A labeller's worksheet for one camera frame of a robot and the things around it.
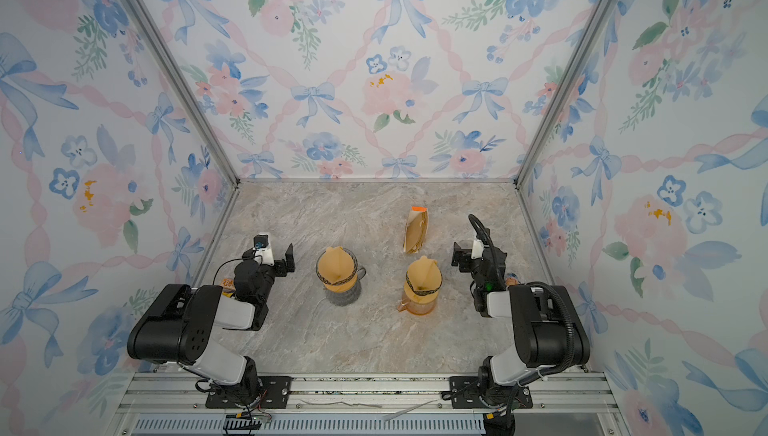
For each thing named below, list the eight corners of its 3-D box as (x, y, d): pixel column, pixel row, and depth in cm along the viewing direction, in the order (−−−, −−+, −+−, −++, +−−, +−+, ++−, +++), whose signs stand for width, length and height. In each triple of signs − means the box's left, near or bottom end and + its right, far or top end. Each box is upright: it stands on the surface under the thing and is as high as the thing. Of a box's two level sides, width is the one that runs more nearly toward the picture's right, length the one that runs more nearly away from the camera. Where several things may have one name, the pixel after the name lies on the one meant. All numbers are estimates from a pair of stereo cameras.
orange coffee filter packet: (402, 251, 102) (403, 235, 94) (410, 221, 110) (411, 204, 103) (422, 256, 101) (425, 240, 93) (428, 225, 109) (431, 208, 102)
